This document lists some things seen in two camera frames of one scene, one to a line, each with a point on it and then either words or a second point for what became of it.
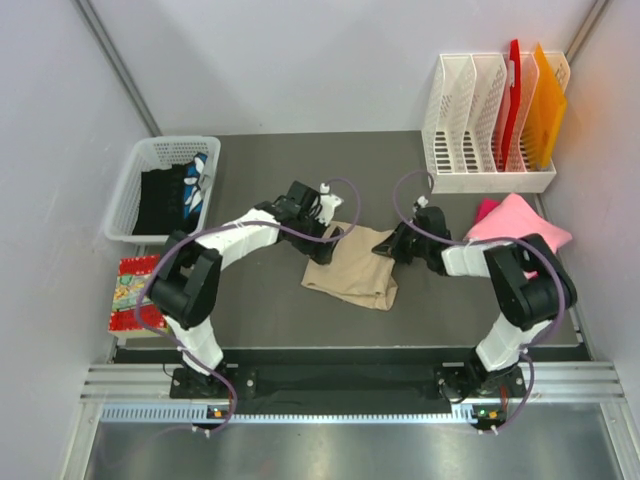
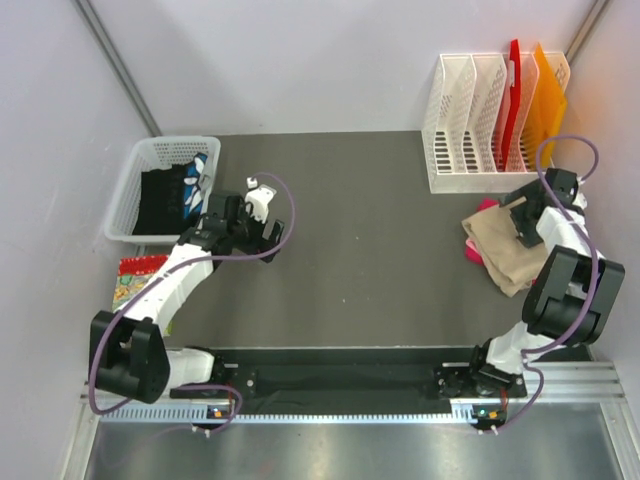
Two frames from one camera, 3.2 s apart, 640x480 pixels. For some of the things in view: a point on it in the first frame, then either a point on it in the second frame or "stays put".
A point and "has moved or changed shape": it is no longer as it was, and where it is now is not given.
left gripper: (318, 252) → (260, 248)
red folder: (513, 111) stays put
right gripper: (395, 242) → (527, 236)
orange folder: (547, 103) stays put
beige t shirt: (355, 272) has moved or changed shape
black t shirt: (161, 203) stays put
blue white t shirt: (193, 191) stays put
